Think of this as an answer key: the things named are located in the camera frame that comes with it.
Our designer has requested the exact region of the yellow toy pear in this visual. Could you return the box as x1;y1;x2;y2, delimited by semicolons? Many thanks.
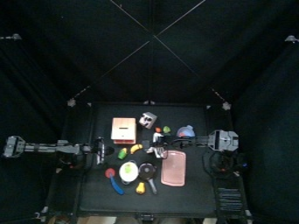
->
135;181;147;195

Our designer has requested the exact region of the yellow toy banana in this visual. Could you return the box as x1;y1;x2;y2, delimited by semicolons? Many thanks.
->
130;143;145;155

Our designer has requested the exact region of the green toy vegetable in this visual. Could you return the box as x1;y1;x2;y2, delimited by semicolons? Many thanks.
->
117;147;129;161

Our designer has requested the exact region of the pink cutting board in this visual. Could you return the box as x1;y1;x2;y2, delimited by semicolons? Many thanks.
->
161;150;187;187

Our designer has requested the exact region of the grey toy cube with face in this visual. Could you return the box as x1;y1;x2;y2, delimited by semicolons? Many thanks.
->
138;111;159;130

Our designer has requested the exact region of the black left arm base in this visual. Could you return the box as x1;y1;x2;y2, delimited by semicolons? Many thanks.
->
58;151;86;172

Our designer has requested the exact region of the black toy frying pan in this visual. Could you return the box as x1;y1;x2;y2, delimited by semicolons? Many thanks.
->
138;162;159;195

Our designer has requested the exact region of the blue pink toy bowl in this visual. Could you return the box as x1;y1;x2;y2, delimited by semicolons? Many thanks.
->
177;124;197;138

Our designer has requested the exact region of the red blue toy spoon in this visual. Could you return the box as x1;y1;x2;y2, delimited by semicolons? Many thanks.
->
105;167;126;196

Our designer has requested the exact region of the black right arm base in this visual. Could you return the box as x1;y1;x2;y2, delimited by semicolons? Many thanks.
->
209;150;245;179

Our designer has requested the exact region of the pink orange toy box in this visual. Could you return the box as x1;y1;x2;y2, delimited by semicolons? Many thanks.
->
110;116;138;145

